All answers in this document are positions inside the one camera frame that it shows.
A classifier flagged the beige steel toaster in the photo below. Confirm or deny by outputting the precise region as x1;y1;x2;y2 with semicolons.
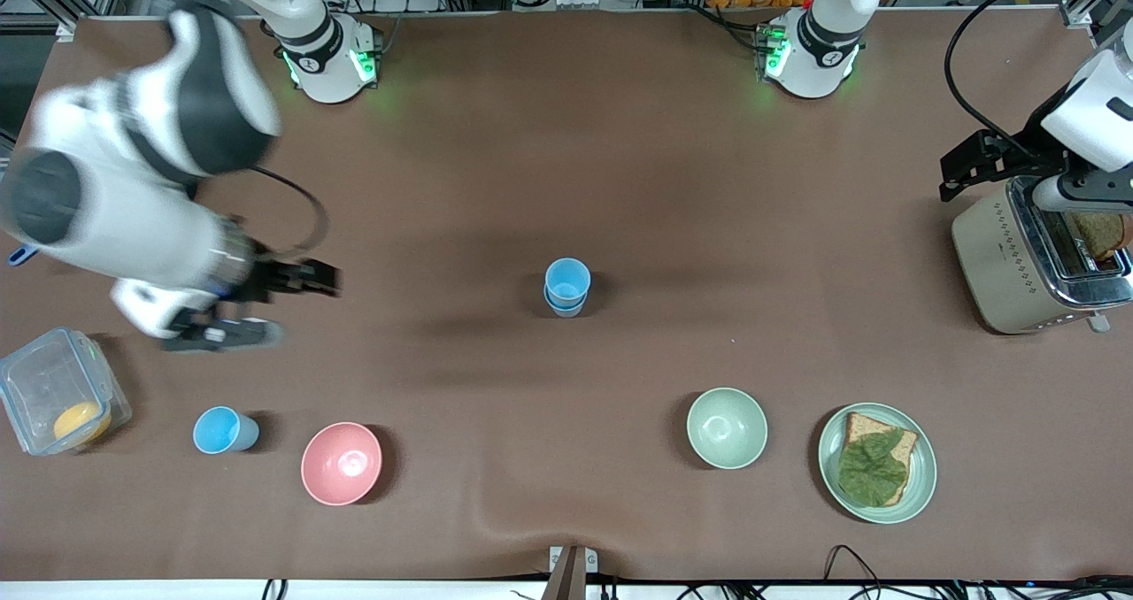
952;175;1133;335

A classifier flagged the brown toast slice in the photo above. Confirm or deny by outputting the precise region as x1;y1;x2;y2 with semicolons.
1067;211;1133;260

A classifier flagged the pink bowl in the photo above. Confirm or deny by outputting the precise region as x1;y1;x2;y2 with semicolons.
301;421;383;506

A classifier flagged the orange fruit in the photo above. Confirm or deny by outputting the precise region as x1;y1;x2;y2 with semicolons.
53;403;112;446

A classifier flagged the clear plastic food container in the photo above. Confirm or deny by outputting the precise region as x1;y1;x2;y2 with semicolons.
0;327;133;457

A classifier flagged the brown bread slice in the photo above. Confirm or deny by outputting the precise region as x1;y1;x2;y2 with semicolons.
838;412;920;507

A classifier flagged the brown table cloth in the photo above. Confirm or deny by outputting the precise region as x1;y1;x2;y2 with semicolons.
0;9;1133;583

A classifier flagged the green lettuce leaf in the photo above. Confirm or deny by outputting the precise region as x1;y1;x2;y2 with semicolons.
838;429;910;505

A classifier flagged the pale green plate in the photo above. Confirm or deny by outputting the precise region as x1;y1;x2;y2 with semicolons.
817;403;938;525

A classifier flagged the pale green bowl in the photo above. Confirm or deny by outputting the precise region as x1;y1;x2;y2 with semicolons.
687;388;769;471

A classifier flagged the metal table clamp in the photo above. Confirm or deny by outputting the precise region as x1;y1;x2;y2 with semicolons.
549;545;599;600

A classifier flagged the black cable loop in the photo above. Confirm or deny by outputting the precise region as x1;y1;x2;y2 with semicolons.
823;544;886;583

